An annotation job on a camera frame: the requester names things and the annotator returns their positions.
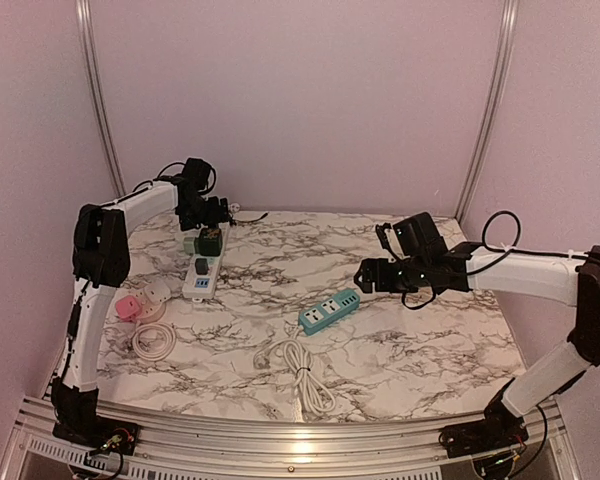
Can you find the aluminium post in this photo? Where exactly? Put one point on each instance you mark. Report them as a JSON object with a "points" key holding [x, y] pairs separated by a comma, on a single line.
{"points": [[90, 59], [504, 51]]}

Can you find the pink cube socket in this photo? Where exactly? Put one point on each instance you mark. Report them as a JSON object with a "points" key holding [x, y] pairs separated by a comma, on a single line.
{"points": [[128, 308]]}

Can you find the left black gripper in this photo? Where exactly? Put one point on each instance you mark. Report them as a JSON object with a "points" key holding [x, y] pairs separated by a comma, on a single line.
{"points": [[186, 223]]}

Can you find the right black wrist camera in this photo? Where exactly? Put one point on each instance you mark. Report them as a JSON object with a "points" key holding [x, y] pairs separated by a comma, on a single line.
{"points": [[418, 236]]}

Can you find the left aluminium post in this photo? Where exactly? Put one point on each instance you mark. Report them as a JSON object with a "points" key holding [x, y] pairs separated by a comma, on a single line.
{"points": [[90, 59]]}

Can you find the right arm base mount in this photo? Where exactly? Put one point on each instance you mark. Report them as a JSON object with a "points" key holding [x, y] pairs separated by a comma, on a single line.
{"points": [[498, 429]]}

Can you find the dark green cube adapter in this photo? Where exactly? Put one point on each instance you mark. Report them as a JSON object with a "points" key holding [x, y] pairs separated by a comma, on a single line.
{"points": [[209, 242]]}

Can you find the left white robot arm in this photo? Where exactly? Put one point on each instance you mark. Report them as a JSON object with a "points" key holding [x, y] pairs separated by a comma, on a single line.
{"points": [[101, 263]]}

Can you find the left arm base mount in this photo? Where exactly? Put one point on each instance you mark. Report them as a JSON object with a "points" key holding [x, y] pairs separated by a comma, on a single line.
{"points": [[78, 422]]}

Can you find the small black usb charger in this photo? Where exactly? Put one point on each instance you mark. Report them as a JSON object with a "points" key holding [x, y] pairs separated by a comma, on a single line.
{"points": [[201, 266]]}

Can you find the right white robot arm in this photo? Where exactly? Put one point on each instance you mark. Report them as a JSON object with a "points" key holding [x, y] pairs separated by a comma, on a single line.
{"points": [[572, 279]]}

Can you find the teal power strip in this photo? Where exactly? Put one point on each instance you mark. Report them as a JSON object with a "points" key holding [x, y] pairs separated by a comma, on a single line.
{"points": [[324, 314]]}

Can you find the right aluminium post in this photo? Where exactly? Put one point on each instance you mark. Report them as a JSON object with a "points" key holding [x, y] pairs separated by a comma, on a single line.
{"points": [[504, 51]]}

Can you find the light green plug adapter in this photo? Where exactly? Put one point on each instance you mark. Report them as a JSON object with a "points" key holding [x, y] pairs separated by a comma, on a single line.
{"points": [[189, 245]]}

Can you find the white long power strip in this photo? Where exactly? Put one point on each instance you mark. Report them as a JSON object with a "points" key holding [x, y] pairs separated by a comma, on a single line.
{"points": [[198, 288]]}

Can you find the beige round power strip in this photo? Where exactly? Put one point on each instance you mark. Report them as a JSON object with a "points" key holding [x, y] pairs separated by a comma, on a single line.
{"points": [[152, 299]]}

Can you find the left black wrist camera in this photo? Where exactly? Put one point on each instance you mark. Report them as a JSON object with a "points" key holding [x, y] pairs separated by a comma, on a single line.
{"points": [[200, 174]]}

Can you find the aluminium front rail frame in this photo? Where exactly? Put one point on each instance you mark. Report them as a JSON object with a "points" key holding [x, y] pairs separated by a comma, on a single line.
{"points": [[174, 446]]}

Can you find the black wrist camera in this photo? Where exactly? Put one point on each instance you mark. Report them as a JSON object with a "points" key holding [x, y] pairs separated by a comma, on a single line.
{"points": [[200, 174], [418, 236]]}

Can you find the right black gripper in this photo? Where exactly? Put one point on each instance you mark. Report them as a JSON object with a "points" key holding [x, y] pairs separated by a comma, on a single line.
{"points": [[382, 284]]}

